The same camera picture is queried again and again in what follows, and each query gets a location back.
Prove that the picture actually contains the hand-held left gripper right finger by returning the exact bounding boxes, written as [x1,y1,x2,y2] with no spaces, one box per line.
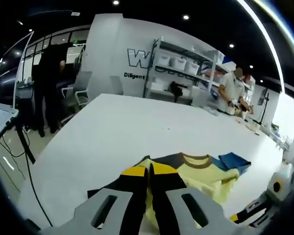
[149,163,258,235]

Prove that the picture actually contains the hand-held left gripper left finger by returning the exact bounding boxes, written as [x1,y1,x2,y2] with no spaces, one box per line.
[40,166,149,235]

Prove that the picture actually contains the yellow garment with dark sleeves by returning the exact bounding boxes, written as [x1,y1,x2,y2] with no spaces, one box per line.
[87,151,252,235]

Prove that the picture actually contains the black monitor stand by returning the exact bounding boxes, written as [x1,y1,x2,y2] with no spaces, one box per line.
[257,88,271,125]

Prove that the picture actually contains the black tripod stand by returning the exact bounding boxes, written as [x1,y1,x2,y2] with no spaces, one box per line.
[4,117,36,165]

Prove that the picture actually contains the black gimbal device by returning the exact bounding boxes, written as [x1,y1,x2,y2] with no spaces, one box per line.
[170,80,183,102]

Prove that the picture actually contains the white storage bin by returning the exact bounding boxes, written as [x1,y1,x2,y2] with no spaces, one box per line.
[170,56,187,70]
[159,54,171,66]
[186,61,200,74]

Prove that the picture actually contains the white ceiling light strip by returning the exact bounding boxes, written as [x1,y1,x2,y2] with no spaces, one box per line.
[237,0,285,94]

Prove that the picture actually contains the black floor cable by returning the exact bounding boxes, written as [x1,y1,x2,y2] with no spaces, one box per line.
[24,146,53,227]

